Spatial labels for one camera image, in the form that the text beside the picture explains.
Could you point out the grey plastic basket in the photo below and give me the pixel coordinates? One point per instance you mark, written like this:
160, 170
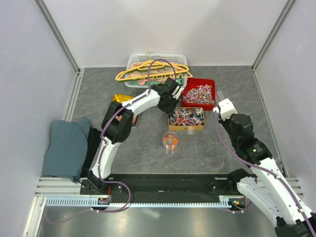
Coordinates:
142, 57

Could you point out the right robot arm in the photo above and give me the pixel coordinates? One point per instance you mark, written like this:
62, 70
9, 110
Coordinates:
287, 212

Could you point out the green cloth in basket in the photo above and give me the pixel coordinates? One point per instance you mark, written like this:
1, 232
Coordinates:
181, 81

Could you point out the clear glass bowl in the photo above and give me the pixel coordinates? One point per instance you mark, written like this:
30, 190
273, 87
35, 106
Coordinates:
170, 141

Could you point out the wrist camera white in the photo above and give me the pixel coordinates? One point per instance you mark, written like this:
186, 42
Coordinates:
177, 92
225, 109

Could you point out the yellow clothes hanger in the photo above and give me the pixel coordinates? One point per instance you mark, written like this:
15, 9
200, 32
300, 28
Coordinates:
151, 65

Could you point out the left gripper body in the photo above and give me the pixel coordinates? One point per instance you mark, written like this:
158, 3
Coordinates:
170, 105

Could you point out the blue folded cloth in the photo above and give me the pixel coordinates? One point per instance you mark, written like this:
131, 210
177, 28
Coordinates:
67, 151

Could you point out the gold lollipop tin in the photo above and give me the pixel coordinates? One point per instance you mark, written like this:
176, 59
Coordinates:
186, 118

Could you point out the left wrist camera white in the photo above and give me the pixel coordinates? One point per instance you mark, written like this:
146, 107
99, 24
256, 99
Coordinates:
177, 92

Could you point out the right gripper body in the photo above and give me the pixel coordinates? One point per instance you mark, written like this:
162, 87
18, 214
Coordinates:
227, 125

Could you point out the gold gummy candy tin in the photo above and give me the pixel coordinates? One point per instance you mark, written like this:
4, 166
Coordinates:
123, 98

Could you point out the clear plastic scoop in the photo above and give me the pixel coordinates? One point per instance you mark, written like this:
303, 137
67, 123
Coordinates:
220, 95

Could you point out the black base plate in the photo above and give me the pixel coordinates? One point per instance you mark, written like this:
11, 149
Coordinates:
170, 187

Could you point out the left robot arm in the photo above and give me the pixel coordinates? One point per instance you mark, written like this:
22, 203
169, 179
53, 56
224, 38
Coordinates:
118, 120

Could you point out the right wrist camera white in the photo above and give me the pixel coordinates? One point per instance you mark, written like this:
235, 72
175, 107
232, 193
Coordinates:
225, 109

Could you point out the grey cable duct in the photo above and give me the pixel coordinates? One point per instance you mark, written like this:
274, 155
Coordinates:
221, 202

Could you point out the red candy tray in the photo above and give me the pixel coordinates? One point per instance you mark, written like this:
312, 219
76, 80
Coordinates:
199, 93

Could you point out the pink clothes hanger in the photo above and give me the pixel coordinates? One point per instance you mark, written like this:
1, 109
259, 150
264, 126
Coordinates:
158, 74

